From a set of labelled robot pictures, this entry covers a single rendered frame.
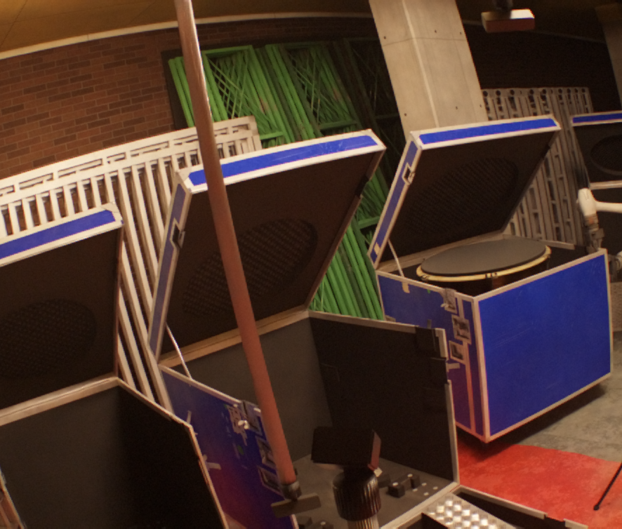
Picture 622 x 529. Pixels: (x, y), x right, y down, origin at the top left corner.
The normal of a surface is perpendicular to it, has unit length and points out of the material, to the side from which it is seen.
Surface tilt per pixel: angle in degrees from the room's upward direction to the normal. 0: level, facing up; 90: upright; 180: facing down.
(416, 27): 90
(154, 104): 90
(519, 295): 90
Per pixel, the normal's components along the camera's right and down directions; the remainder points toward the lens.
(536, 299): 0.31, 0.12
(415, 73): -0.76, 0.28
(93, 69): 0.62, 0.03
